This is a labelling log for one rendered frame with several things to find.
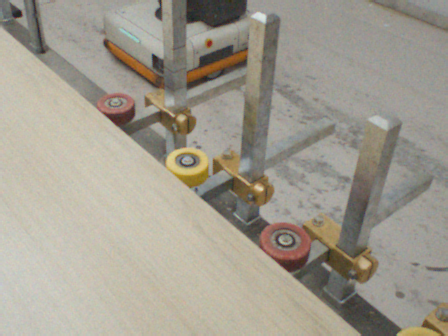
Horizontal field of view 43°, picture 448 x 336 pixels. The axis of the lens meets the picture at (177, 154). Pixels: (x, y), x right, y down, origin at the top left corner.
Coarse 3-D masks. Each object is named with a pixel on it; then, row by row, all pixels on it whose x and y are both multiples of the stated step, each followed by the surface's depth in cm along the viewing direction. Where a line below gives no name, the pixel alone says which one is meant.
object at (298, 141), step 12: (324, 120) 128; (300, 132) 125; (312, 132) 125; (324, 132) 126; (276, 144) 121; (288, 144) 121; (300, 144) 123; (312, 144) 126; (276, 156) 119; (288, 156) 122; (264, 168) 118; (216, 180) 112; (228, 180) 112; (204, 192) 109; (216, 192) 112
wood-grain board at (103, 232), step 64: (0, 64) 134; (0, 128) 113; (64, 128) 113; (0, 192) 98; (64, 192) 98; (128, 192) 98; (192, 192) 98; (0, 256) 86; (64, 256) 86; (128, 256) 86; (192, 256) 86; (256, 256) 86; (0, 320) 77; (64, 320) 77; (128, 320) 77; (192, 320) 77; (256, 320) 77; (320, 320) 77
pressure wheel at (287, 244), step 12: (276, 228) 90; (288, 228) 90; (300, 228) 90; (264, 240) 88; (276, 240) 88; (288, 240) 87; (300, 240) 88; (276, 252) 86; (288, 252) 86; (300, 252) 86; (288, 264) 85; (300, 264) 86
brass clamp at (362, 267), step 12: (324, 216) 101; (312, 228) 99; (324, 228) 99; (336, 228) 99; (312, 240) 100; (324, 240) 97; (336, 240) 97; (336, 252) 95; (360, 252) 95; (336, 264) 97; (348, 264) 94; (360, 264) 93; (372, 264) 93; (348, 276) 95; (360, 276) 93; (372, 276) 96
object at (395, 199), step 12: (408, 180) 111; (420, 180) 110; (396, 192) 108; (408, 192) 108; (420, 192) 111; (384, 204) 105; (396, 204) 106; (384, 216) 105; (372, 228) 104; (312, 252) 96; (324, 252) 96; (312, 264) 95; (300, 276) 95
